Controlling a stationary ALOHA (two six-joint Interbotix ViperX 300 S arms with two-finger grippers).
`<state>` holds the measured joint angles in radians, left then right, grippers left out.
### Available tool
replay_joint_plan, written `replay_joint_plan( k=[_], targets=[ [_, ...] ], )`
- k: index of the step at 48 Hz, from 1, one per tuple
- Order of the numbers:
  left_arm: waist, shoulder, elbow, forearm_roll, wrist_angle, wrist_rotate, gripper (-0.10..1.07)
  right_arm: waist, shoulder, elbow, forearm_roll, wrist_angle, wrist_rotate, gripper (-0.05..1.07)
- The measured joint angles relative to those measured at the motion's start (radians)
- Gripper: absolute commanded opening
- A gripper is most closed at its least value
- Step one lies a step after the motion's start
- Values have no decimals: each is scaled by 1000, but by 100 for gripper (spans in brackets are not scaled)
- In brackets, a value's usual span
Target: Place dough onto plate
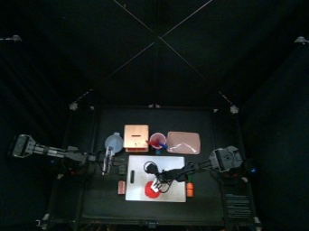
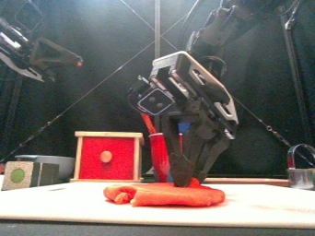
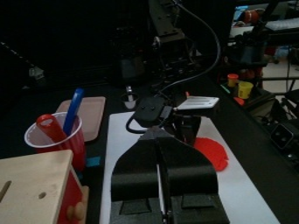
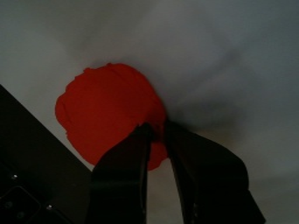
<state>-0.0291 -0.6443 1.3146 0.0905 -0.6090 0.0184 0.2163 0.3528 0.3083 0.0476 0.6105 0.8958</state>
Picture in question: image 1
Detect square pink plate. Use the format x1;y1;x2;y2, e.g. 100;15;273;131
166;131;202;155

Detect white cutting board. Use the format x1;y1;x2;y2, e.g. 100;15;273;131
124;154;187;203

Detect red-brown block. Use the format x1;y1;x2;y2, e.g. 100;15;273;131
118;180;127;196

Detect orange block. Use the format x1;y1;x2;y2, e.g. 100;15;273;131
186;182;195;199

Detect wooden box with red front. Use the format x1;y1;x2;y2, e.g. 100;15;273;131
123;125;150;153

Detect red plastic cup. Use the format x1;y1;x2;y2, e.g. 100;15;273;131
149;132;167;148

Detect printed label sticker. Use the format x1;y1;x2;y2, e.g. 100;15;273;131
225;193;253;225

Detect thin diagonal brace cord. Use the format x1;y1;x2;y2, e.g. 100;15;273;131
72;0;215;105
111;0;237;106

